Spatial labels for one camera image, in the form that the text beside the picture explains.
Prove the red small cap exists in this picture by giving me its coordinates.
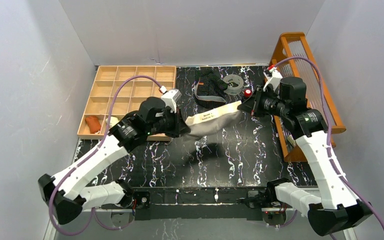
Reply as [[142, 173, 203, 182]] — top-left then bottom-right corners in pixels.
[[243, 89, 253, 99]]

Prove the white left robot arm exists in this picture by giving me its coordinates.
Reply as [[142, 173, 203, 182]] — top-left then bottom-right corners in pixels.
[[38, 89, 191, 225]]

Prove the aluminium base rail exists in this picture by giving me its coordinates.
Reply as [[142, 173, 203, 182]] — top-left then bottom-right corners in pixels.
[[54, 185, 357, 236]]

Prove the rolled cream underwear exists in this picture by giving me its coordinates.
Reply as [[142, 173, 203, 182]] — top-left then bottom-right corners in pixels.
[[105, 116, 120, 129]]

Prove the orange wooden rack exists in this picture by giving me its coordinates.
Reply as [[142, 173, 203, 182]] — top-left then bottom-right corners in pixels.
[[264, 31, 347, 163]]

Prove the clear tape roll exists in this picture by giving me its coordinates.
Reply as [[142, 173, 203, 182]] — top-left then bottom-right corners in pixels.
[[222, 74, 244, 96]]

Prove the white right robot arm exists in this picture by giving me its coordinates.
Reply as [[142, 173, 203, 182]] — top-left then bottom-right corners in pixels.
[[238, 77, 373, 236]]

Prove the wooden compartment tray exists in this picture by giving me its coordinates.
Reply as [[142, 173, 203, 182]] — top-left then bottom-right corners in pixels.
[[77, 65, 177, 140]]

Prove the grey beige underwear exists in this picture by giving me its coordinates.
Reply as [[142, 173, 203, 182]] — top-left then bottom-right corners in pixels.
[[183, 100, 243, 142]]

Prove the rolled orange underwear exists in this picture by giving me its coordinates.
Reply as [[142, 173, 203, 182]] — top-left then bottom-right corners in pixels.
[[84, 115, 102, 134]]

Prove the black striped underwear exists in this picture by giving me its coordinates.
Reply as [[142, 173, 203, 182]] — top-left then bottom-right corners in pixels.
[[193, 68, 229, 109]]

